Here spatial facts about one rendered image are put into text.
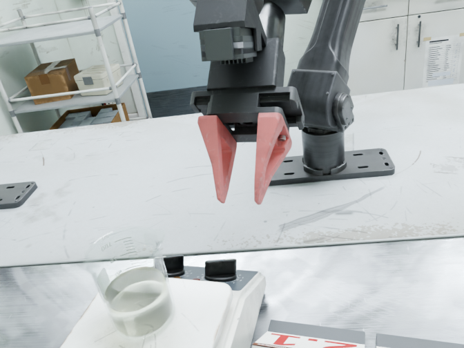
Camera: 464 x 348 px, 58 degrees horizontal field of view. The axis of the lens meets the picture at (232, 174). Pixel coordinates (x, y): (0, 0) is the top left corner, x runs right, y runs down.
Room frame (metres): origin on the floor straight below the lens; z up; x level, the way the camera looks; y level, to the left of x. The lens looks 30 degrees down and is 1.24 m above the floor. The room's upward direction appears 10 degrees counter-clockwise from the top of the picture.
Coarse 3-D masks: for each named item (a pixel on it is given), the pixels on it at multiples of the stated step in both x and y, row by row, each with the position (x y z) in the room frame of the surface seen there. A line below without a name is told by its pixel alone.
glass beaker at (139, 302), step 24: (96, 240) 0.26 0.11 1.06; (120, 240) 0.26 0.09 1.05; (144, 240) 0.26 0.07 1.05; (96, 264) 0.25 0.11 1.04; (120, 264) 0.26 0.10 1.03; (144, 264) 0.22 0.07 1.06; (120, 288) 0.22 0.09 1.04; (144, 288) 0.22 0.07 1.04; (168, 288) 0.24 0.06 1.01; (120, 312) 0.22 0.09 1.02; (144, 312) 0.22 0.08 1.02; (168, 312) 0.23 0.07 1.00; (120, 336) 0.22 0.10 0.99; (144, 336) 0.22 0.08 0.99
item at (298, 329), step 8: (272, 320) 0.29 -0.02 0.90; (272, 328) 0.28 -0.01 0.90; (280, 328) 0.28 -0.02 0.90; (288, 328) 0.28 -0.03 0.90; (296, 328) 0.27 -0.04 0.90; (304, 328) 0.27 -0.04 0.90; (312, 328) 0.27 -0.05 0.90; (320, 328) 0.27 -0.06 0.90; (328, 328) 0.27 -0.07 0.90; (336, 328) 0.27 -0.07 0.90; (304, 336) 0.26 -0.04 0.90; (312, 336) 0.26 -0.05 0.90; (320, 336) 0.26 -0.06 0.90; (328, 336) 0.26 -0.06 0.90; (336, 336) 0.26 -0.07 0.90; (344, 336) 0.26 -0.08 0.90; (352, 336) 0.25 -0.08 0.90; (360, 336) 0.25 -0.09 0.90; (360, 344) 0.25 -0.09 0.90
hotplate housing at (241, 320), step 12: (264, 276) 0.33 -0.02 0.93; (252, 288) 0.29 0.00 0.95; (264, 288) 0.32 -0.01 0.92; (240, 300) 0.26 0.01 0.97; (252, 300) 0.28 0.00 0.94; (228, 312) 0.25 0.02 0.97; (240, 312) 0.25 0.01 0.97; (252, 312) 0.27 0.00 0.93; (228, 324) 0.24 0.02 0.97; (240, 324) 0.24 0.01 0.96; (252, 324) 0.27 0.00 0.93; (228, 336) 0.23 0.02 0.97; (240, 336) 0.24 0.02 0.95; (252, 336) 0.26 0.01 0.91
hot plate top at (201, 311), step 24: (192, 288) 0.26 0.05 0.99; (216, 288) 0.26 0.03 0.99; (96, 312) 0.26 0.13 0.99; (192, 312) 0.24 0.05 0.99; (216, 312) 0.23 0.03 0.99; (72, 336) 0.23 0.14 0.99; (96, 336) 0.23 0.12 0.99; (168, 336) 0.22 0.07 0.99; (192, 336) 0.21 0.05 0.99; (216, 336) 0.21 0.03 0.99
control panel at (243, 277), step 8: (192, 272) 0.33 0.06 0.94; (200, 272) 0.33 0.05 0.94; (240, 272) 0.33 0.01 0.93; (248, 272) 0.33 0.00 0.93; (256, 272) 0.33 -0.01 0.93; (208, 280) 0.30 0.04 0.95; (232, 280) 0.30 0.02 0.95; (240, 280) 0.30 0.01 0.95; (248, 280) 0.30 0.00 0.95; (232, 288) 0.28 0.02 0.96; (240, 288) 0.28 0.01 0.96
